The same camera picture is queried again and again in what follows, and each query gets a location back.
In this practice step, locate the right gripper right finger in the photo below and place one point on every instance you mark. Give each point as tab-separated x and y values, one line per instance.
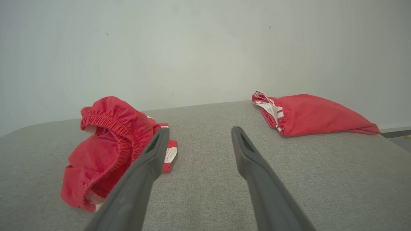
269	199

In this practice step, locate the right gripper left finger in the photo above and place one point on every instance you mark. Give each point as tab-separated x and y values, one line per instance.
135	192

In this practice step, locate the red shorts with elastic waistband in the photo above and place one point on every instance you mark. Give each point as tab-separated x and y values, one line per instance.
106	128

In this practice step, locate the red Bulls basketball jersey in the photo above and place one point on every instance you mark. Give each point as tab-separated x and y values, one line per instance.
314	112

